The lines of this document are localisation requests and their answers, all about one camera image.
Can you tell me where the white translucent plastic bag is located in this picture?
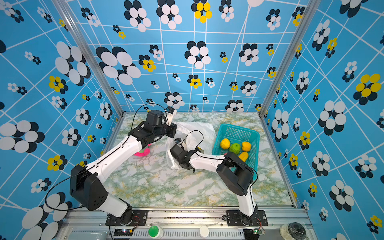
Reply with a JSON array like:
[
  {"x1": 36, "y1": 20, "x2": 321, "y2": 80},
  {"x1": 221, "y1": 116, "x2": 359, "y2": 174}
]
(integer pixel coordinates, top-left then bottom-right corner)
[{"x1": 166, "y1": 122, "x2": 217, "y2": 170}]

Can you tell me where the yellow lemon fruit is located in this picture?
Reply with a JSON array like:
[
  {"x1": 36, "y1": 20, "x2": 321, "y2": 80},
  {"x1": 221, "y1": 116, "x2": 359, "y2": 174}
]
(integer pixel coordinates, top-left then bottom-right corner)
[{"x1": 220, "y1": 138, "x2": 231, "y2": 150}]

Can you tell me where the green fruit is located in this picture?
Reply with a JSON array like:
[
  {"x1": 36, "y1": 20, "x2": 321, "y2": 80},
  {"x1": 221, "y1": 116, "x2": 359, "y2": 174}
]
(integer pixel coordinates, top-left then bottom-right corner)
[{"x1": 229, "y1": 143, "x2": 242, "y2": 155}]

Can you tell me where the yellow mango fruit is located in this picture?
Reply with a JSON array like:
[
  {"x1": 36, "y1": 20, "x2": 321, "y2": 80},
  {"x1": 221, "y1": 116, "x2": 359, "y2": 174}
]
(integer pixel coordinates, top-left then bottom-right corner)
[{"x1": 238, "y1": 152, "x2": 249, "y2": 163}]

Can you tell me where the yellow orange round fruit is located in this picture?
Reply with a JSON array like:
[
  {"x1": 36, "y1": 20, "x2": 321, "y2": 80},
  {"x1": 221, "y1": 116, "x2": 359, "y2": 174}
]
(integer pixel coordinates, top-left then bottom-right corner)
[{"x1": 242, "y1": 142, "x2": 252, "y2": 152}]

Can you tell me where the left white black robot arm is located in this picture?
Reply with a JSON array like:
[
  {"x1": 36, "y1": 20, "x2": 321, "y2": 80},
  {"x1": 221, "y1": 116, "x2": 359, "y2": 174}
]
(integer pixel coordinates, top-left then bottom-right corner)
[{"x1": 70, "y1": 107, "x2": 177, "y2": 225}]

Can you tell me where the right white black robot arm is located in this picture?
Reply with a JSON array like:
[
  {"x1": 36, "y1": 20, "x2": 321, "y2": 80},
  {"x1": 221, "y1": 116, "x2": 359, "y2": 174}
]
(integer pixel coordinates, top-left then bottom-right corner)
[{"x1": 170, "y1": 144, "x2": 257, "y2": 219}]

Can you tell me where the pink panda plush toy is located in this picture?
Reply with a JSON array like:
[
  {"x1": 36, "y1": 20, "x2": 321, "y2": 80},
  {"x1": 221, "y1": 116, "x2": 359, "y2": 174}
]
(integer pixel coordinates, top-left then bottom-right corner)
[{"x1": 135, "y1": 144, "x2": 151, "y2": 157}]

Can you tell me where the teal plastic basket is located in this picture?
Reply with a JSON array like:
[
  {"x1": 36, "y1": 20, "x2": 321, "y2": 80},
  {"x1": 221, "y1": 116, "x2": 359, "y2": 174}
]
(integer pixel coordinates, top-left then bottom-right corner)
[{"x1": 212, "y1": 124, "x2": 260, "y2": 171}]

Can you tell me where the green push button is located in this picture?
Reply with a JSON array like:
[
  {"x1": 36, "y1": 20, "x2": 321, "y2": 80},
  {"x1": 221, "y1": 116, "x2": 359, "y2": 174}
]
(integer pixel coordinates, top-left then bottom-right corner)
[{"x1": 148, "y1": 226, "x2": 161, "y2": 239}]

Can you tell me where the white round button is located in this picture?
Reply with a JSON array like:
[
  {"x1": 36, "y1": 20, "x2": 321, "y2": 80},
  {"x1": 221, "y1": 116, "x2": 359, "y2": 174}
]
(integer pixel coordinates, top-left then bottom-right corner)
[{"x1": 199, "y1": 226, "x2": 210, "y2": 239}]

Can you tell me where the small circuit board left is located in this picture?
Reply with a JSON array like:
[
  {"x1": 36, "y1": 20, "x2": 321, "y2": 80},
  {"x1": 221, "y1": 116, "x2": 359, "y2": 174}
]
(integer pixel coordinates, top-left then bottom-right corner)
[{"x1": 114, "y1": 229, "x2": 133, "y2": 237}]

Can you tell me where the small circuit board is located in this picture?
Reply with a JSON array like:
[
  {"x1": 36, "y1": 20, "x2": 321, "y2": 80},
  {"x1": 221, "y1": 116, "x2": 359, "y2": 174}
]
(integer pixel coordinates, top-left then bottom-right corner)
[
  {"x1": 114, "y1": 229, "x2": 133, "y2": 237},
  {"x1": 243, "y1": 229, "x2": 266, "y2": 240}
]

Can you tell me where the small circuit board right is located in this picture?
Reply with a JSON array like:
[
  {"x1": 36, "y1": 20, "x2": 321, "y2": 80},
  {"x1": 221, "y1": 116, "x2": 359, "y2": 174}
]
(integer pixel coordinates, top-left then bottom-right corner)
[{"x1": 243, "y1": 229, "x2": 266, "y2": 240}]

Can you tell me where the tape roll in cup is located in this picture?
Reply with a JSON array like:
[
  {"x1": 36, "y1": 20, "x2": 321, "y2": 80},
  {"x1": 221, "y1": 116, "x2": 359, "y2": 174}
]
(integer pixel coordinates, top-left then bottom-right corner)
[{"x1": 279, "y1": 222, "x2": 307, "y2": 240}]

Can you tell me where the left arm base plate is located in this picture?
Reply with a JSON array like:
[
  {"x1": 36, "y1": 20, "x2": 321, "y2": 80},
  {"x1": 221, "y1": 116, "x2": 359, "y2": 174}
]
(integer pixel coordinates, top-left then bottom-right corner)
[{"x1": 106, "y1": 209, "x2": 149, "y2": 227}]

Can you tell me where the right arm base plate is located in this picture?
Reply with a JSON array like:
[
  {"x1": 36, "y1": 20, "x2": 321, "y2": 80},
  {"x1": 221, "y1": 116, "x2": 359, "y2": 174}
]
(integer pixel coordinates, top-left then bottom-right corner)
[{"x1": 222, "y1": 210, "x2": 269, "y2": 227}]

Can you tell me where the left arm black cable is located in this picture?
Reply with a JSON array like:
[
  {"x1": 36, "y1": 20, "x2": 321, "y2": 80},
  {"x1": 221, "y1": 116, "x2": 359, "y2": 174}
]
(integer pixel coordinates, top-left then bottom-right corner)
[{"x1": 44, "y1": 103, "x2": 169, "y2": 211}]

